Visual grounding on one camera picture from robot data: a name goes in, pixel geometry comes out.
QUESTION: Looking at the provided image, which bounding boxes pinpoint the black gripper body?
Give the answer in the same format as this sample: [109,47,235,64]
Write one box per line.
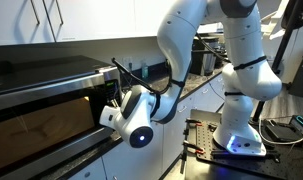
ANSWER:
[107,94,123,110]

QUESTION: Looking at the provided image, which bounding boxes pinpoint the black silver coffee machine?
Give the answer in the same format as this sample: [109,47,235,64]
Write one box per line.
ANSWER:
[190,34,226,76]

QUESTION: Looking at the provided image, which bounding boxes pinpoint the white upper cabinets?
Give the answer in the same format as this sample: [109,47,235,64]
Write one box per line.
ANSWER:
[0,0,225,48]

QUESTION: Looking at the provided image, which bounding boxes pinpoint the flat black power box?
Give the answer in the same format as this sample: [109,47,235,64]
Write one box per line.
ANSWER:
[264,122,303,143]

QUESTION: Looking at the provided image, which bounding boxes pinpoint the black base clamp bar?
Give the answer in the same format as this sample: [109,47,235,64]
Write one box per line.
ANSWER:
[210,148,281,164]

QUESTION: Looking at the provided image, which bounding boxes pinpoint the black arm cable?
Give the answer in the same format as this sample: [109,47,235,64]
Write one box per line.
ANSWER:
[111,33,225,98]

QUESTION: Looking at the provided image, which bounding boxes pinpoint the orange black table clamp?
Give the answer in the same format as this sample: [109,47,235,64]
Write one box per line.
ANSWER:
[182,139,206,155]
[184,116,206,128]

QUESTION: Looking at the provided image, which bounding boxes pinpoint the black camera stand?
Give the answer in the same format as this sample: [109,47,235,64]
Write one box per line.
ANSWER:
[251,0,303,123]

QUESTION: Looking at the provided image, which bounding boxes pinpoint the black steel microwave oven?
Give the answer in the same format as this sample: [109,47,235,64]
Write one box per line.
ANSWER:
[0,54,123,180]

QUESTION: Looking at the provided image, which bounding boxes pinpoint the clear soap bottle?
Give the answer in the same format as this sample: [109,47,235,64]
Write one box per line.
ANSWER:
[141,59,150,80]

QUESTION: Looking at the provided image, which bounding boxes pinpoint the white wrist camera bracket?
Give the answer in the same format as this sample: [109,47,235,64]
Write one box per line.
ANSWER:
[98,104,123,129]

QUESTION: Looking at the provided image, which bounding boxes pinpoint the white wall outlet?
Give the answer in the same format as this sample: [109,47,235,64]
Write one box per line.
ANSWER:
[123,56,134,71]

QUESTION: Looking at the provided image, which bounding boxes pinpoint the black box with teal edge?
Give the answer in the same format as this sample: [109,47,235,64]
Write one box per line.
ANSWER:
[289,114,303,135]

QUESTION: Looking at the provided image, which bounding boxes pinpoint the upper cabinet bar handle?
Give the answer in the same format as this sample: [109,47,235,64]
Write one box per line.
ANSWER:
[53,0,65,26]
[28,0,41,26]

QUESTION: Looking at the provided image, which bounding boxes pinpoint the white floor cable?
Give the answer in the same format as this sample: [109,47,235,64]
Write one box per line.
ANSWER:
[257,115,303,146]

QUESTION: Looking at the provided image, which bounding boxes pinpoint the black cabinet with white label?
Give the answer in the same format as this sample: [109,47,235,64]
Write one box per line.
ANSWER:
[288,44,303,118]

